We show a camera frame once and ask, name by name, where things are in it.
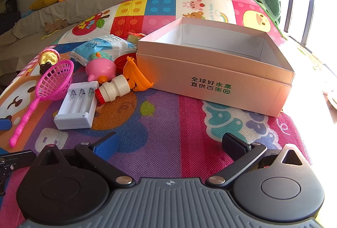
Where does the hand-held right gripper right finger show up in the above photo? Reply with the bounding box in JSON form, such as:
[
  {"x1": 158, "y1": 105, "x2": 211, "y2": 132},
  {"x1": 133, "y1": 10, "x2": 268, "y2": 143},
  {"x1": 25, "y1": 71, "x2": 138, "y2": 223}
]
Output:
[{"x1": 205, "y1": 133, "x2": 308, "y2": 188}]

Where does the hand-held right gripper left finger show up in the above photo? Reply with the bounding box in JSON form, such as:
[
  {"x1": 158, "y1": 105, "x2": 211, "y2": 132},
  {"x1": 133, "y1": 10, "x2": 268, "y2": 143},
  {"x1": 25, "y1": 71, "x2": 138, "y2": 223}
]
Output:
[{"x1": 34, "y1": 132, "x2": 135, "y2": 188}]

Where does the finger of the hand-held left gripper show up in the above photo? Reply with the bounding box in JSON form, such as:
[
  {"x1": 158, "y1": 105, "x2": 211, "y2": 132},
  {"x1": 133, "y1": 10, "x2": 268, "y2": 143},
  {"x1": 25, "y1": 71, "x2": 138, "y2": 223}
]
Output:
[
  {"x1": 0, "y1": 117, "x2": 12, "y2": 131},
  {"x1": 0, "y1": 150, "x2": 36, "y2": 173}
]

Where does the pink plastic net scoop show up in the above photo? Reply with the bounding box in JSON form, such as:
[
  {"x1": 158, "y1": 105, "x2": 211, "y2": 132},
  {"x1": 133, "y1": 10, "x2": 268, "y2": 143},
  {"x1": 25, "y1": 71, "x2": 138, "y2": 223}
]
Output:
[{"x1": 9, "y1": 60, "x2": 75, "y2": 149}]

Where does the white battery charger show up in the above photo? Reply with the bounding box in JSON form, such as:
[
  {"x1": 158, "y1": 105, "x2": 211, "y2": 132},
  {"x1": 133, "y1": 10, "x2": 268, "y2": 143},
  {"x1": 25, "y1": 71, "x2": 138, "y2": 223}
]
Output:
[{"x1": 53, "y1": 80, "x2": 100, "y2": 130}]

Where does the small white bottle red cap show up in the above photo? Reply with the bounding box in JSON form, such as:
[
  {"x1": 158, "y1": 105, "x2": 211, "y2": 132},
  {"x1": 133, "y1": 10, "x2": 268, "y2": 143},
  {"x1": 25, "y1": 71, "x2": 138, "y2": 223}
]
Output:
[{"x1": 95, "y1": 75, "x2": 131, "y2": 105}]

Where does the pink pig toy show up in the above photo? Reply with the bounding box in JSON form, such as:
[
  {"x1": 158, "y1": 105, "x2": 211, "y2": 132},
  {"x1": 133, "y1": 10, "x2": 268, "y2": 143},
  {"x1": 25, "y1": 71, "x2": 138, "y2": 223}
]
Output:
[{"x1": 86, "y1": 58, "x2": 117, "y2": 83}]

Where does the orange plastic toy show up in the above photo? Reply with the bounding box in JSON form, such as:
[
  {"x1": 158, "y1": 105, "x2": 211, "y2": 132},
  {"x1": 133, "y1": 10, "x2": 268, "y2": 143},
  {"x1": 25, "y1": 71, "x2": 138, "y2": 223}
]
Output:
[{"x1": 122, "y1": 55, "x2": 154, "y2": 92}]

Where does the pink cardboard box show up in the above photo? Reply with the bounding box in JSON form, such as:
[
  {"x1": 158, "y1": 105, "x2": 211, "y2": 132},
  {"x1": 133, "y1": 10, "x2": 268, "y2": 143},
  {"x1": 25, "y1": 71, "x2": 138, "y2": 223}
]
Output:
[{"x1": 136, "y1": 17, "x2": 296, "y2": 118}]

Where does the gold and pink figurine toy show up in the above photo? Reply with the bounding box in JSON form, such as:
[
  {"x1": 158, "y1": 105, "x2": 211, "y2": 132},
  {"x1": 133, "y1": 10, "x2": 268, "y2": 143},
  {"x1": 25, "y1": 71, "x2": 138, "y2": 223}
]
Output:
[{"x1": 38, "y1": 47, "x2": 60, "y2": 74}]

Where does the red plastic lid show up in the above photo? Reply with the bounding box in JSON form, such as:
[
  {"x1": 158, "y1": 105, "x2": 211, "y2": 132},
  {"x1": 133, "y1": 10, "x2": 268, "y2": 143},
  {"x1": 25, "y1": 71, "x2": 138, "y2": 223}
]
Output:
[{"x1": 114, "y1": 55, "x2": 132, "y2": 76}]

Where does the colourful cartoon play mat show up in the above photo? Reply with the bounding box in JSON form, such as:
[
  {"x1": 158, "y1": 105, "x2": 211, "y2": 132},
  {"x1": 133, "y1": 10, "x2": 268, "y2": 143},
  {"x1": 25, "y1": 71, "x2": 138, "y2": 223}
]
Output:
[{"x1": 0, "y1": 0, "x2": 314, "y2": 228}]

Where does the blue white wet wipes pack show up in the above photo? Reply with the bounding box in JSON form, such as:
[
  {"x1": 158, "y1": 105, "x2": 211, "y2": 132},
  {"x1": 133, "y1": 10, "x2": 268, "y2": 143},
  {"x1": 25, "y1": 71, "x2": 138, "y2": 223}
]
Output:
[{"x1": 69, "y1": 34, "x2": 137, "y2": 66}]

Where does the black furniture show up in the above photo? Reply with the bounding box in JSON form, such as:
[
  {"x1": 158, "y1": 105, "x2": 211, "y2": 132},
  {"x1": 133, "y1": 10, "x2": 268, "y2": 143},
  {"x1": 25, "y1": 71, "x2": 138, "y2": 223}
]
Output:
[{"x1": 0, "y1": 0, "x2": 21, "y2": 36}]

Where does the brown plush toy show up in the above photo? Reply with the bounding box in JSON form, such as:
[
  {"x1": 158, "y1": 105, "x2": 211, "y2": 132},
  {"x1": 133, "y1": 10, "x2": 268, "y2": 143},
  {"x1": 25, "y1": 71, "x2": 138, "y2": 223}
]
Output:
[{"x1": 43, "y1": 19, "x2": 67, "y2": 34}]

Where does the yellow pillow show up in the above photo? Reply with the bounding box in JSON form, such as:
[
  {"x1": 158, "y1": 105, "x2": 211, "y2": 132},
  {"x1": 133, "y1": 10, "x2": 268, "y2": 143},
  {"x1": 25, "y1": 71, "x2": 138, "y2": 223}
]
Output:
[{"x1": 28, "y1": 0, "x2": 60, "y2": 10}]

